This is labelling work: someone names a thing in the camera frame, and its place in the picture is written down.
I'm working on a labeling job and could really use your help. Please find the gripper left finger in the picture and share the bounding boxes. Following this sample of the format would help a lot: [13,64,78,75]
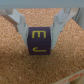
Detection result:
[4,8,30,44]

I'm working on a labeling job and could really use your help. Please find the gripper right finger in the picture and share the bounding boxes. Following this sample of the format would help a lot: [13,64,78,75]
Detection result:
[49,7,79,45]

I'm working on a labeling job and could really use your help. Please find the purple block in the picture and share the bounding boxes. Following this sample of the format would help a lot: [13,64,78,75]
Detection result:
[27,25,52,56]

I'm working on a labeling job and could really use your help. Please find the white cabinet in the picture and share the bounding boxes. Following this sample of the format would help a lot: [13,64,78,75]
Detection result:
[0,0,84,21]

